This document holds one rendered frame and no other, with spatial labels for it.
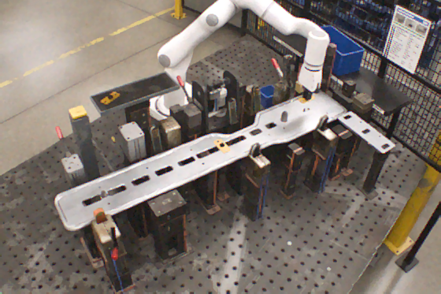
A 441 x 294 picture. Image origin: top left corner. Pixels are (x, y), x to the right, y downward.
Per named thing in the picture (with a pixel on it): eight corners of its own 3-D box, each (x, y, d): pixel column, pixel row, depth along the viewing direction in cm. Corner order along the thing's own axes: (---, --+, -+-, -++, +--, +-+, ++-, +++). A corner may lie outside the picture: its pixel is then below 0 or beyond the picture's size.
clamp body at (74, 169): (83, 232, 173) (64, 176, 151) (74, 214, 181) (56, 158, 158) (103, 224, 178) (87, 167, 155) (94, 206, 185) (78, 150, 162)
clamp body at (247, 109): (245, 157, 214) (250, 98, 190) (232, 144, 221) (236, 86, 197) (259, 150, 218) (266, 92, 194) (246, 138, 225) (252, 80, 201)
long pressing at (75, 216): (70, 240, 137) (68, 236, 136) (51, 196, 152) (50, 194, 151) (350, 113, 197) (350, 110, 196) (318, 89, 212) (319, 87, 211)
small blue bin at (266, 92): (264, 109, 244) (266, 98, 238) (255, 101, 250) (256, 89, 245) (279, 104, 249) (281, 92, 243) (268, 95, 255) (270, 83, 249)
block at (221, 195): (220, 202, 190) (223, 157, 171) (205, 184, 198) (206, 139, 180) (230, 197, 192) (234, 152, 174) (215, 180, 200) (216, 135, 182)
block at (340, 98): (337, 147, 221) (350, 102, 202) (322, 135, 228) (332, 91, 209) (341, 145, 222) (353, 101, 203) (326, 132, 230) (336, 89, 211)
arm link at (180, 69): (159, 80, 222) (159, 42, 206) (177, 64, 234) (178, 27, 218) (178, 88, 218) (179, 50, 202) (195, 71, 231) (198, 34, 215)
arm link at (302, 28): (271, 7, 185) (323, 49, 185) (258, 20, 174) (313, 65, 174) (281, -7, 179) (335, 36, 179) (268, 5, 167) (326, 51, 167)
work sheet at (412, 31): (414, 76, 196) (433, 20, 177) (379, 56, 211) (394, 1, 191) (416, 76, 197) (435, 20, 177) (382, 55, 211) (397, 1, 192)
